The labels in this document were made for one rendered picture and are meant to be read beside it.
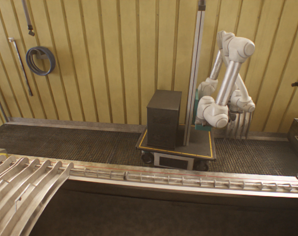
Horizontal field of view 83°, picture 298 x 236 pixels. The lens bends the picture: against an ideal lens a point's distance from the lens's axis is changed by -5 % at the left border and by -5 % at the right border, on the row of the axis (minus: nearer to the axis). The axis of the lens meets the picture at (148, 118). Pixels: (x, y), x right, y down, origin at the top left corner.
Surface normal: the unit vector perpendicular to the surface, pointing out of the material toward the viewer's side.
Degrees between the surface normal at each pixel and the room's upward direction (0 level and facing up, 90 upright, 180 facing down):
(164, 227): 55
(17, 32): 90
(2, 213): 90
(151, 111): 90
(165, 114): 90
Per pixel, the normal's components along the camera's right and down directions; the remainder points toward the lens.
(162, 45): -0.11, 0.48
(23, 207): 0.99, 0.05
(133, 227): -0.09, -0.14
